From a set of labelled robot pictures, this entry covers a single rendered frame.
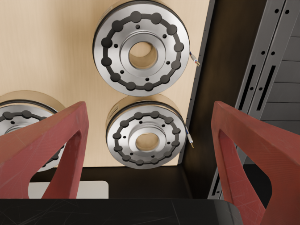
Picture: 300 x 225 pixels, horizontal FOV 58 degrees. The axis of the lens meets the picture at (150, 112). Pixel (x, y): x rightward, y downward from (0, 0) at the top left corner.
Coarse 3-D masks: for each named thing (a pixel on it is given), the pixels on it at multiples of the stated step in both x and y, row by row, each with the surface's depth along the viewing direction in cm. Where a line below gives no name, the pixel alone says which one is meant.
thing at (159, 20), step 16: (112, 16) 26; (128, 16) 26; (144, 16) 26; (160, 16) 27; (112, 32) 27; (128, 32) 27; (160, 32) 27; (176, 32) 28; (96, 48) 27; (112, 48) 27; (176, 48) 29; (96, 64) 28; (112, 64) 28; (176, 64) 30; (112, 80) 30; (128, 80) 30; (144, 80) 30; (160, 80) 30; (176, 80) 30
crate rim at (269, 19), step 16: (272, 0) 20; (272, 16) 21; (256, 32) 21; (272, 32) 21; (256, 48) 22; (256, 64) 23; (240, 80) 24; (256, 80) 24; (240, 96) 24; (208, 192) 31
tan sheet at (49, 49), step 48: (0, 0) 27; (48, 0) 27; (96, 0) 28; (192, 0) 29; (0, 48) 29; (48, 48) 30; (144, 48) 31; (192, 48) 32; (0, 96) 32; (96, 96) 34; (96, 144) 38
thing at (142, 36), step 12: (132, 36) 27; (144, 36) 27; (156, 36) 27; (120, 48) 28; (156, 48) 28; (120, 60) 28; (156, 60) 28; (132, 72) 29; (144, 72) 29; (156, 72) 29
